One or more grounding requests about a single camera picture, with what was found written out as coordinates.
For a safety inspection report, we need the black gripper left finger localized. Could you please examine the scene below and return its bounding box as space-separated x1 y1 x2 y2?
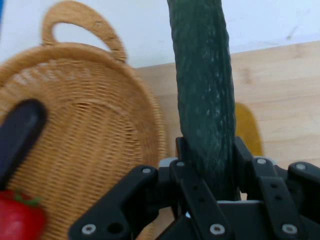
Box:
68 136 234 240

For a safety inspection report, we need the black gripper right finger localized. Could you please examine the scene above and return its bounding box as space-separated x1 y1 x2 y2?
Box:
233 136 320 240

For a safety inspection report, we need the long dark green cucumber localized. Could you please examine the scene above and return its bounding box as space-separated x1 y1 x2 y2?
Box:
166 0 237 201

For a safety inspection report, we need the woven wicker basket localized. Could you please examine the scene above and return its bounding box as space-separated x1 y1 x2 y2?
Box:
0 0 168 240

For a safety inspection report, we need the yellow toy bell pepper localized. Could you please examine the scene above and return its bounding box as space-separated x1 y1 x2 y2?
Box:
234 102 265 158

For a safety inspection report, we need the red toy strawberry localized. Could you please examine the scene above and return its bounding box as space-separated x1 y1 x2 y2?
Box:
0 189 48 240

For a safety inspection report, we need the wooden cutting board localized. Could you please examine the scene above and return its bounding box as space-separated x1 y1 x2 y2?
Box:
133 40 320 240

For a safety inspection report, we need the dark purple toy eggplant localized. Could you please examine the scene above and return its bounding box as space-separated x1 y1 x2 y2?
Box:
0 98 48 191

